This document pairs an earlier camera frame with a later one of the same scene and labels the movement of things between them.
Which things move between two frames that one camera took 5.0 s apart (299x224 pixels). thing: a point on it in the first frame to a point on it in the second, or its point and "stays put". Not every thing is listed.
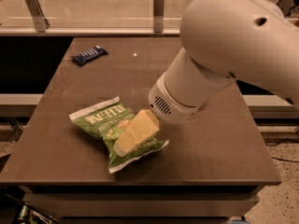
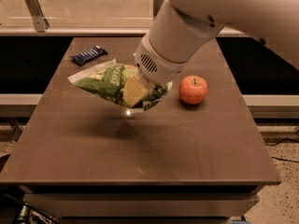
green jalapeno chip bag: x=107 y=120 to x=106 y=80
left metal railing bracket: x=41 y=23 stays put
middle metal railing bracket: x=158 y=9 stays put
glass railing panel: x=97 y=7 stays put
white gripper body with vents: x=164 y=105 to x=157 y=66
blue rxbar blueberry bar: x=92 y=52 stays put
